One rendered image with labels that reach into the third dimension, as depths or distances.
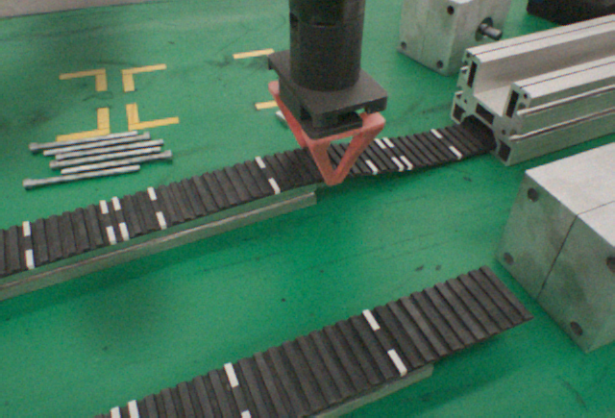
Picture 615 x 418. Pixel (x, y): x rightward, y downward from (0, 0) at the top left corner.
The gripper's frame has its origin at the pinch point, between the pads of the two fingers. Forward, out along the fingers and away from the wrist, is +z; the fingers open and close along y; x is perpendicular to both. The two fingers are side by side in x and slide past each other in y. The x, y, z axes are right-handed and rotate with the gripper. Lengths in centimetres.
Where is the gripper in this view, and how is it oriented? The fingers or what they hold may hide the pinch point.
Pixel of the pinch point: (322, 159)
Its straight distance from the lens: 50.1
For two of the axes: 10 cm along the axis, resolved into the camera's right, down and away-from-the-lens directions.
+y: -4.1, -6.1, 6.8
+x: -9.1, 2.7, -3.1
